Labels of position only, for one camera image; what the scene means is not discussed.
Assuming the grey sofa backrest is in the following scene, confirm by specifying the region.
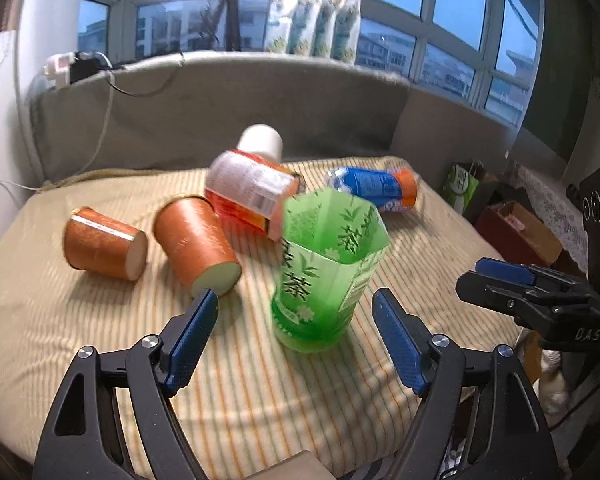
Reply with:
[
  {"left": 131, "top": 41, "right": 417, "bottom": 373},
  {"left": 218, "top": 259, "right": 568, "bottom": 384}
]
[{"left": 29, "top": 51, "right": 568, "bottom": 188}]

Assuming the black tripod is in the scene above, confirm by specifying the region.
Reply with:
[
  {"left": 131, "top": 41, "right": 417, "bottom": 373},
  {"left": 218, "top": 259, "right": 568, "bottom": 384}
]
[{"left": 198, "top": 0, "right": 244, "bottom": 52}]

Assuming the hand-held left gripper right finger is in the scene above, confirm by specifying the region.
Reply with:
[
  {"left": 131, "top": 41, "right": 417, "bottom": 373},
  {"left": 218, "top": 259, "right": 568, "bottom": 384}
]
[{"left": 371, "top": 288, "right": 563, "bottom": 480}]

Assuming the orange paper cup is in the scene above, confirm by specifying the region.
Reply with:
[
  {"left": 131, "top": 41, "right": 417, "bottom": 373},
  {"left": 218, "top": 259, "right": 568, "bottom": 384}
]
[
  {"left": 153, "top": 195, "right": 243, "bottom": 297},
  {"left": 63, "top": 206, "right": 149, "bottom": 282}
]

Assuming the green paper bag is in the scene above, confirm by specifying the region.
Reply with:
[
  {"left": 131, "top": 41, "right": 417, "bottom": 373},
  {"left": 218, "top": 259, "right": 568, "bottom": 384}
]
[{"left": 441, "top": 161, "right": 485, "bottom": 216}]

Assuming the white cable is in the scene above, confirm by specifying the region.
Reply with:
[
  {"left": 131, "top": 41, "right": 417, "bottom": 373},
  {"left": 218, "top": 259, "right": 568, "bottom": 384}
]
[{"left": 0, "top": 67, "right": 116, "bottom": 193}]

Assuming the blue orange labelled bottle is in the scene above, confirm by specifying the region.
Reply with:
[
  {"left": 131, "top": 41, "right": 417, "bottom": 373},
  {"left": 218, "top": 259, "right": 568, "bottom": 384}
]
[{"left": 327, "top": 165, "right": 420, "bottom": 214}]

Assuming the white power strip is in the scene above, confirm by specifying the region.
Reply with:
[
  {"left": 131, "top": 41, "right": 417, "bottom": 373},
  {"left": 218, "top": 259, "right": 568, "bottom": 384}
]
[{"left": 42, "top": 53, "right": 79, "bottom": 90}]

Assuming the black cable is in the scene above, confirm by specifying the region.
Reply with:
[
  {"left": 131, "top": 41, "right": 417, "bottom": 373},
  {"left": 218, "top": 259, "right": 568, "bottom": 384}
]
[{"left": 107, "top": 51, "right": 186, "bottom": 98}]

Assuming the white paper cup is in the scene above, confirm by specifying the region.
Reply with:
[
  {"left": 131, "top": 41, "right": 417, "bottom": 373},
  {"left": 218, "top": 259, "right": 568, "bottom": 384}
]
[{"left": 237, "top": 124, "right": 285, "bottom": 166}]

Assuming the white green snack packet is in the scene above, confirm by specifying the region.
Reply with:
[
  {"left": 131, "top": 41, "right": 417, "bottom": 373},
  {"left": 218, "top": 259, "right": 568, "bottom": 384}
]
[
  {"left": 330, "top": 0, "right": 363, "bottom": 65},
  {"left": 312, "top": 0, "right": 348, "bottom": 59},
  {"left": 265, "top": 0, "right": 304, "bottom": 54},
  {"left": 286, "top": 0, "right": 325, "bottom": 57}
]

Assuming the brown cardboard box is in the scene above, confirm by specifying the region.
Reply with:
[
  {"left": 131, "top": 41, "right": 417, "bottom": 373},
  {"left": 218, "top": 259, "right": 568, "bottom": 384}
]
[{"left": 475, "top": 200, "right": 564, "bottom": 267}]

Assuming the green cut bottle cup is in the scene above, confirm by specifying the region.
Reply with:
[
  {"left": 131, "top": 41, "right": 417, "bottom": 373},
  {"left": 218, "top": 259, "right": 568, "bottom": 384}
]
[{"left": 270, "top": 187, "right": 392, "bottom": 356}]

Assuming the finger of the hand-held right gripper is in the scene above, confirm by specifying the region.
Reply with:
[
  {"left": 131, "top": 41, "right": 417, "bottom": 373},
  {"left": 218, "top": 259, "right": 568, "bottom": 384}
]
[
  {"left": 474, "top": 257, "right": 588, "bottom": 297},
  {"left": 455, "top": 270, "right": 600, "bottom": 335}
]

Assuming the orange white labelled bottle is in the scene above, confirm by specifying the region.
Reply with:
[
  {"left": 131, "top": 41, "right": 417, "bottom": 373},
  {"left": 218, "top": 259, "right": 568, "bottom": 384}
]
[{"left": 204, "top": 149, "right": 307, "bottom": 242}]

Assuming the white window frame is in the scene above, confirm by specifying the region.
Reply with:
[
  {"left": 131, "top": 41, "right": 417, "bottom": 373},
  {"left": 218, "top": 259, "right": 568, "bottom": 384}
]
[{"left": 78, "top": 0, "right": 543, "bottom": 128}]

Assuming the white fuzzy cloth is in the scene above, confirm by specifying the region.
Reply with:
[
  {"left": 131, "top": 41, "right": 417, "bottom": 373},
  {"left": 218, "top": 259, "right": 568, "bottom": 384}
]
[{"left": 537, "top": 349, "right": 573, "bottom": 415}]

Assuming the white lace cloth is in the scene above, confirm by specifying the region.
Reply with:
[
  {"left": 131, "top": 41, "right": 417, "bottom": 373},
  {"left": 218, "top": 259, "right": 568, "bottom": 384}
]
[{"left": 515, "top": 162, "right": 590, "bottom": 277}]

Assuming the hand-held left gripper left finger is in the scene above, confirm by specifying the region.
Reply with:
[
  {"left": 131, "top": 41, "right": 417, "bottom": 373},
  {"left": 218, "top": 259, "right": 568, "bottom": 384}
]
[{"left": 32, "top": 287, "right": 220, "bottom": 480}]

